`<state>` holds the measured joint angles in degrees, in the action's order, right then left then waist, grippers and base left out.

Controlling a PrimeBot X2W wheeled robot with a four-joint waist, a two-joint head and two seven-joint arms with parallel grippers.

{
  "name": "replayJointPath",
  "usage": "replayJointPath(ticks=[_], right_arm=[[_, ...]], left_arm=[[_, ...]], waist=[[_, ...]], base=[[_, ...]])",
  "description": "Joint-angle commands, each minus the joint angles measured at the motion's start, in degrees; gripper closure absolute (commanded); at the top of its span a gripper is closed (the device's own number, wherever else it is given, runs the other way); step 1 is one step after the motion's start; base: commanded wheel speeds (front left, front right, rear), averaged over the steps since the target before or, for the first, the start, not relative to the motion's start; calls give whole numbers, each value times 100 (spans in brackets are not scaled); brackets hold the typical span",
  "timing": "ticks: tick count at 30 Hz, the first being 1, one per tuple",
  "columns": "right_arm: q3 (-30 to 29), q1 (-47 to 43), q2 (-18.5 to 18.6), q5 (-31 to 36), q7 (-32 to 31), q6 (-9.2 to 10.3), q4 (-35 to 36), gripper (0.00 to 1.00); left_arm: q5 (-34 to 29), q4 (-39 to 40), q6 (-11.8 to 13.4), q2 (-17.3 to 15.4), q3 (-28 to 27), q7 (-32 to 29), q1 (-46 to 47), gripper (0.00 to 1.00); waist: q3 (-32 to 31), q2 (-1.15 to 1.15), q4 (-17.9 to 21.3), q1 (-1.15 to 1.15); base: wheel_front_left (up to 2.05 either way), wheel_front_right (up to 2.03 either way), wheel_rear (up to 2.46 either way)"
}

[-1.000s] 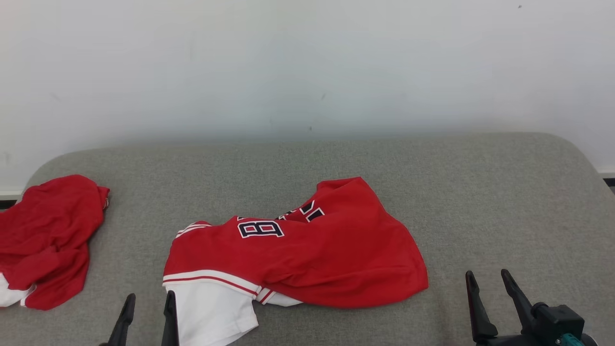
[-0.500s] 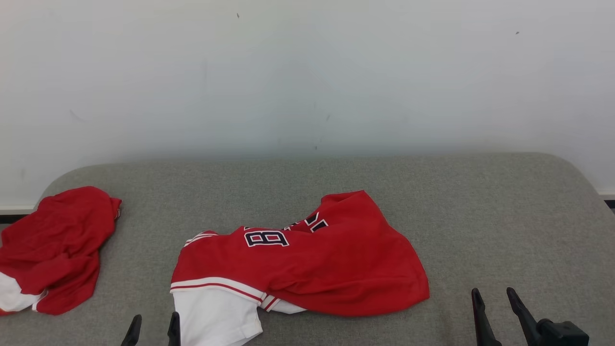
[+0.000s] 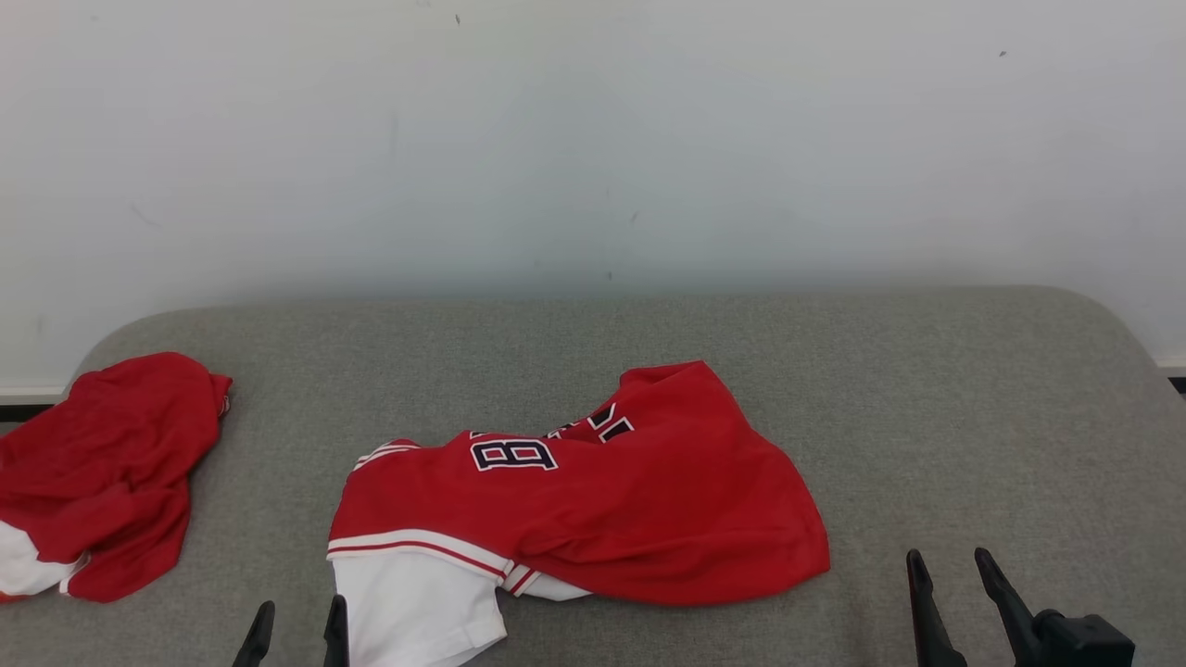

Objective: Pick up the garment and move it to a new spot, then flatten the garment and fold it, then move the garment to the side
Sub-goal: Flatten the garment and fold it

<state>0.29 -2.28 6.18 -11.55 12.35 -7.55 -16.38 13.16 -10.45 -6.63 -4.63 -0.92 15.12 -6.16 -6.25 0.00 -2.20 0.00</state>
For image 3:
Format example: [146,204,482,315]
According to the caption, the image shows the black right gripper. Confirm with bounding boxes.
[906,547,1136,667]

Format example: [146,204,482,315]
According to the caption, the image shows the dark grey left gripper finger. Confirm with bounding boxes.
[232,600,276,667]
[322,595,350,667]

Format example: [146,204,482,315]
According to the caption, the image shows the red shorts with white stripe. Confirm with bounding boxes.
[0,352,233,603]

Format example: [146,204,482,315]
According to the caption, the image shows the red jersey with number print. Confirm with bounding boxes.
[326,359,831,667]

